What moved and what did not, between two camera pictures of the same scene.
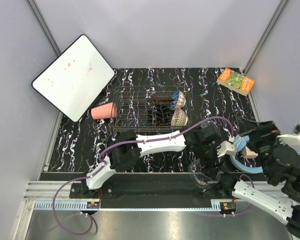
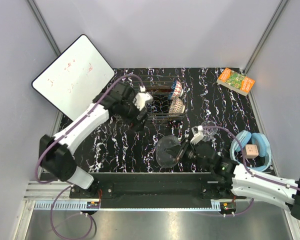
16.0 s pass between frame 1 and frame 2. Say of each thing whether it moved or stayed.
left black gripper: moved
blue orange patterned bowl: moved
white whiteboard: stayed
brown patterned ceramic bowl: moved
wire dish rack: moved
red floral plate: moved
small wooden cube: stayed
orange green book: stayed
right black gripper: moved
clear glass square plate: moved
